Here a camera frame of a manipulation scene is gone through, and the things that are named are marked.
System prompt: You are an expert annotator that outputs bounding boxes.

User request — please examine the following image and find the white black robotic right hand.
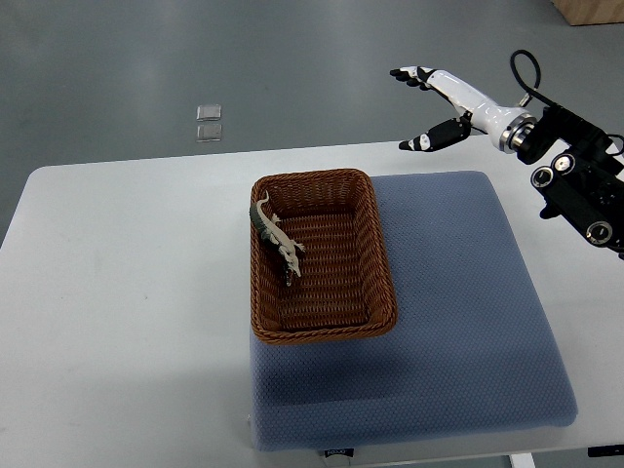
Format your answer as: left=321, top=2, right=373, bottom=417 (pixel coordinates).
left=390, top=66, right=537, bottom=153

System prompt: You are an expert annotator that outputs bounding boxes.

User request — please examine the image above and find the dark toy crocodile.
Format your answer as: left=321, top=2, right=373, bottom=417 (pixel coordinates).
left=249, top=192, right=306, bottom=287

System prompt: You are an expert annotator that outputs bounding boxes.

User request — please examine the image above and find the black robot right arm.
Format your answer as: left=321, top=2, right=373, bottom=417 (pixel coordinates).
left=513, top=105, right=623, bottom=256

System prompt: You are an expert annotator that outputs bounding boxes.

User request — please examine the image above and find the brown wicker basket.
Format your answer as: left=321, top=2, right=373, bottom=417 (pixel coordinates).
left=251, top=169, right=398, bottom=345

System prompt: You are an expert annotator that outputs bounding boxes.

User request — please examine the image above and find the wooden box corner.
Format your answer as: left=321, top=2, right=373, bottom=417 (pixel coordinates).
left=552, top=0, right=624, bottom=26

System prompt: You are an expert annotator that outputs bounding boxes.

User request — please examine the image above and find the blue-grey foam cushion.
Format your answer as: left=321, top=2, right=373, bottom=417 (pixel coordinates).
left=251, top=172, right=577, bottom=451

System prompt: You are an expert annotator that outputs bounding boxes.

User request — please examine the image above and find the upper metal floor plate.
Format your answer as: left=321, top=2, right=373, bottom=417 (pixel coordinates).
left=196, top=104, right=221, bottom=122

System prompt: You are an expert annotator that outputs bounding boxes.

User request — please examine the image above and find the black table control panel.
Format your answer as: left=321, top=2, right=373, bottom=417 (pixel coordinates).
left=587, top=444, right=624, bottom=458

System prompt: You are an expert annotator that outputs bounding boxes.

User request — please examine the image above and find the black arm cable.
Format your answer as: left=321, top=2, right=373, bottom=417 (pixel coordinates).
left=509, top=49, right=566, bottom=111

